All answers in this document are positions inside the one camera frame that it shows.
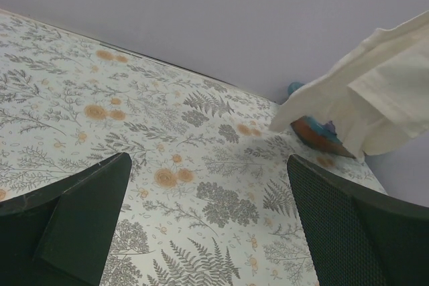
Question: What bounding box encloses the cream white t shirt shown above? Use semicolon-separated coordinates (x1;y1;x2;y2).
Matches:
269;12;428;159

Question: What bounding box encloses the teal plastic laundry basket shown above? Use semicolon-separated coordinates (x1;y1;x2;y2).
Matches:
287;81;356;159

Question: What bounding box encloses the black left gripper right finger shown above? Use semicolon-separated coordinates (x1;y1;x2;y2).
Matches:
287;155;428;285

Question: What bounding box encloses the floral patterned table mat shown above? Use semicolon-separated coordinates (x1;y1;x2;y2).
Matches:
1;12;383;285

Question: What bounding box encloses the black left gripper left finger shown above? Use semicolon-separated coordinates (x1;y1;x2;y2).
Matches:
1;153;132;285

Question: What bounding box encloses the lavender purple t shirt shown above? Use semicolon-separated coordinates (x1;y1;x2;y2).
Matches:
324;121;336;133

